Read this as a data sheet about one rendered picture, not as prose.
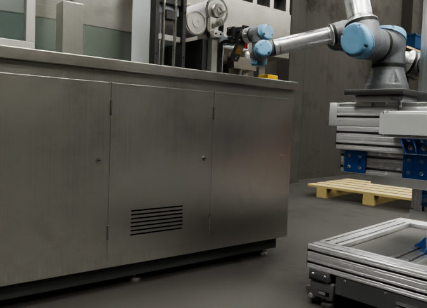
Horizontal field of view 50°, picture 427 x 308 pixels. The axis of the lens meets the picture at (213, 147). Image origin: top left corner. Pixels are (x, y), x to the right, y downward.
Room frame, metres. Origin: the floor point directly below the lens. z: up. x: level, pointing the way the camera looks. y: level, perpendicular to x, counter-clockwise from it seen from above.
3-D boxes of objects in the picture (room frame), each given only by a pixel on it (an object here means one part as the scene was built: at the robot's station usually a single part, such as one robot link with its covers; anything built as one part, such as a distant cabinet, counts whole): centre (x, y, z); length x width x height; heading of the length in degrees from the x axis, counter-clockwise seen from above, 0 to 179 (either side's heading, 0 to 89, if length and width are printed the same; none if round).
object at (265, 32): (2.18, -0.20, 1.11); 0.11 x 0.08 x 0.09; 38
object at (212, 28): (2.30, 0.02, 1.05); 0.06 x 0.05 x 0.31; 38
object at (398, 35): (1.69, -0.63, 0.98); 0.13 x 0.12 x 0.14; 124
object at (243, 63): (2.59, -0.03, 1.00); 0.40 x 0.16 x 0.06; 38
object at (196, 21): (2.38, 0.18, 1.18); 0.26 x 0.12 x 0.12; 38
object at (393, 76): (1.70, -0.64, 0.87); 0.15 x 0.15 x 0.10
